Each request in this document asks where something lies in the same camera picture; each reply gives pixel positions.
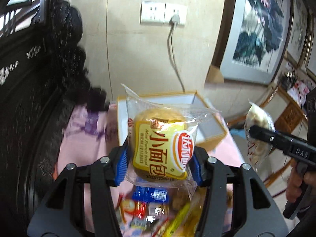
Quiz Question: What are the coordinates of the white wall socket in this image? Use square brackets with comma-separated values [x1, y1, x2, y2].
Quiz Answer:
[140, 1, 166, 25]
[164, 4, 187, 27]

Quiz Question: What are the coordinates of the white plug with cable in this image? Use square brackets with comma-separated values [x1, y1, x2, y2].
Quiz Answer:
[167, 15, 185, 93]

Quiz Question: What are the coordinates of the yellow cardboard box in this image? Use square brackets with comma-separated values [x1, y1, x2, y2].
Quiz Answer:
[117, 90, 228, 151]

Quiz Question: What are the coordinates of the clear pale snack packet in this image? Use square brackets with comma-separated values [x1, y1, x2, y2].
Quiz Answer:
[244, 100, 276, 171]

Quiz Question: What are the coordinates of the narrow framed painting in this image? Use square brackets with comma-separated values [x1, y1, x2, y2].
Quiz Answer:
[286, 0, 310, 66]

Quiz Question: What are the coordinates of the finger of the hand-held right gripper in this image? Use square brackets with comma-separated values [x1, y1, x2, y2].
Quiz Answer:
[249, 125, 294, 155]

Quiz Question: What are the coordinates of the large framed flower painting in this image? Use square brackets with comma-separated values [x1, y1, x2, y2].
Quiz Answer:
[220, 0, 295, 84]

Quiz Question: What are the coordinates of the yellow label bread packet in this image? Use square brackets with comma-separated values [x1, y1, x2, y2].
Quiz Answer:
[121, 83, 221, 201]

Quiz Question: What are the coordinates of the long yellow snack packet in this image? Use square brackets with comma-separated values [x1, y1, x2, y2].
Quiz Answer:
[162, 202, 205, 237]

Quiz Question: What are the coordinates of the wooden chair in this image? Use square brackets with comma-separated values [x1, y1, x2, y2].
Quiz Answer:
[227, 84, 309, 188]

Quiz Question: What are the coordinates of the brown peanut snack packet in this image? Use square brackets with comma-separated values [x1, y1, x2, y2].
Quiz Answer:
[171, 193, 190, 210]

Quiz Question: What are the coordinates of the blue snack packet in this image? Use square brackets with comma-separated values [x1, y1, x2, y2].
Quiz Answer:
[132, 186, 169, 203]

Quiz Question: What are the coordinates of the red orange snack packet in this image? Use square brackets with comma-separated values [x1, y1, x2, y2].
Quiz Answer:
[118, 195, 149, 228]

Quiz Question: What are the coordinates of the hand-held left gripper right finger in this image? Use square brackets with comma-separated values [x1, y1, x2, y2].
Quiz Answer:
[189, 146, 289, 237]

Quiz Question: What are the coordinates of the dark carved wooden furniture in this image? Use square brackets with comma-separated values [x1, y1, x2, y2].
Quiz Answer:
[0, 0, 109, 237]

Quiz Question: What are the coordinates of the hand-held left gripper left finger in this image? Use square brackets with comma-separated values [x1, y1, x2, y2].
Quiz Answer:
[27, 138, 131, 237]

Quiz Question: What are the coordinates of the person's right hand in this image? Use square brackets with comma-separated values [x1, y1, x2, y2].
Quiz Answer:
[286, 163, 316, 203]

